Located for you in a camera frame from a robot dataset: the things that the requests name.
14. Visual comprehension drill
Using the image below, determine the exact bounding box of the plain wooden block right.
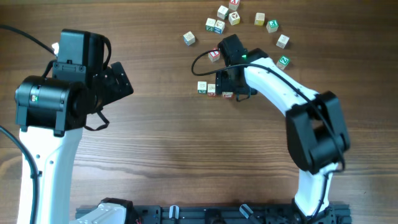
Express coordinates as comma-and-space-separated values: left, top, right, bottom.
276, 34, 289, 49

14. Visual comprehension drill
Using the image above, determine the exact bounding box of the left black camera cable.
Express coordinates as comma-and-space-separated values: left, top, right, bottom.
0, 24, 58, 224

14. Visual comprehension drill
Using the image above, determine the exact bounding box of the green E wooden block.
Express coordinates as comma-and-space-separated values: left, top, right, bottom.
266, 19, 279, 33

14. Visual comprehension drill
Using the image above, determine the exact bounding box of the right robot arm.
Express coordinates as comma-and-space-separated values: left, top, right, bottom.
216, 34, 350, 223

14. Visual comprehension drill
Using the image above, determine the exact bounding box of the green Z wooden block left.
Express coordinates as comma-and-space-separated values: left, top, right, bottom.
205, 18, 216, 32

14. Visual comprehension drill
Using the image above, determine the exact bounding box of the red I wooden block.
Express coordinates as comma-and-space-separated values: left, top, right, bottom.
208, 48, 220, 62

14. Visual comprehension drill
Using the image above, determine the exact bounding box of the green edged wooden block top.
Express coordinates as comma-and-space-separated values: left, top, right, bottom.
217, 6, 229, 19

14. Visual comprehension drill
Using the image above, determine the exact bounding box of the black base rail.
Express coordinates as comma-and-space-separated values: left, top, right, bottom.
74, 203, 352, 224

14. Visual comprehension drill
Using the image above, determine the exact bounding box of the green Z block right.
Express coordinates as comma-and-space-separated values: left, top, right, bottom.
276, 55, 290, 70

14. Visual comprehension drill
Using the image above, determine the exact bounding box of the yellow animal wooden block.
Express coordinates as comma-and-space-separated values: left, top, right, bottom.
228, 11, 240, 26

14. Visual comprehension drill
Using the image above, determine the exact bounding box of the green number six block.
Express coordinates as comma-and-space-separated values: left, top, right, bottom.
197, 81, 207, 94

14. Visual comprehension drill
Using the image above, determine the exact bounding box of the right black camera cable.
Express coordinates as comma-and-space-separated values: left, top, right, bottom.
190, 49, 346, 224

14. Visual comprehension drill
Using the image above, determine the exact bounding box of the black camera cable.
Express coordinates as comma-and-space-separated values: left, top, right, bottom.
0, 24, 58, 224
190, 49, 346, 224

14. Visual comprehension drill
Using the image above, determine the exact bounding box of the red X wooden block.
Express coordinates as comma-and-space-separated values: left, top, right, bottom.
229, 0, 240, 11

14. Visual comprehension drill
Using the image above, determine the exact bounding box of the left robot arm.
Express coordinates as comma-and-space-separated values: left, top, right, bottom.
15, 29, 133, 223

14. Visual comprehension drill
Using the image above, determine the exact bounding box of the blue letter wooden block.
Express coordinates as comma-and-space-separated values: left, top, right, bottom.
183, 31, 196, 46

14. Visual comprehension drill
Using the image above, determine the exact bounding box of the yellow wooden block right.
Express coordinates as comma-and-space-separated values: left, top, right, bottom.
254, 12, 266, 26

